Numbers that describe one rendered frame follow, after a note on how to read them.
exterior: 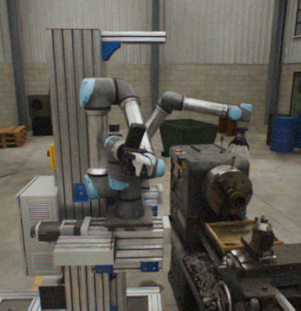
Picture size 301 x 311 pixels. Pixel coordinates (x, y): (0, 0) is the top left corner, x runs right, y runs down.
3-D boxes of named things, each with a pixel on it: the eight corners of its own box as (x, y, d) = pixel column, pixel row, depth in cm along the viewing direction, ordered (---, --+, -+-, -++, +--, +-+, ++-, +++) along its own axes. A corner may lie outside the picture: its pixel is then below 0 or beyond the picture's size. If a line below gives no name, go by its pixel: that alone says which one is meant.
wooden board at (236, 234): (204, 228, 196) (205, 223, 195) (256, 224, 202) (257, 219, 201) (223, 254, 167) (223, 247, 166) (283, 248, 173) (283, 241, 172)
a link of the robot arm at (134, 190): (145, 196, 143) (145, 169, 140) (118, 201, 138) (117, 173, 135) (136, 189, 154) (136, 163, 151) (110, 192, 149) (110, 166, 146)
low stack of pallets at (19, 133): (-2, 140, 936) (-4, 126, 925) (28, 139, 954) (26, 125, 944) (-13, 148, 817) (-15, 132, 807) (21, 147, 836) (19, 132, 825)
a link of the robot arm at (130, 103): (131, 89, 144) (160, 182, 123) (109, 89, 140) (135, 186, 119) (137, 72, 134) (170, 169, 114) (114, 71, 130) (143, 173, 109)
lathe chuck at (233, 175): (199, 209, 207) (206, 164, 200) (242, 211, 213) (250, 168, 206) (204, 214, 199) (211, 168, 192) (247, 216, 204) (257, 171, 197)
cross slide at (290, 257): (223, 257, 153) (224, 249, 152) (300, 250, 160) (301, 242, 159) (238, 278, 137) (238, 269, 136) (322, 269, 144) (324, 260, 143)
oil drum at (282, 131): (265, 148, 823) (267, 116, 802) (284, 147, 833) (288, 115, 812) (277, 153, 766) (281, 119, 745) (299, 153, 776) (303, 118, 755)
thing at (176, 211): (165, 272, 292) (166, 187, 271) (213, 267, 299) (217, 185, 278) (181, 319, 234) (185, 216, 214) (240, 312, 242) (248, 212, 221)
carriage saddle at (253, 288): (220, 266, 157) (221, 255, 155) (302, 257, 164) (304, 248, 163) (248, 307, 128) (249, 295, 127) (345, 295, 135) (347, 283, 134)
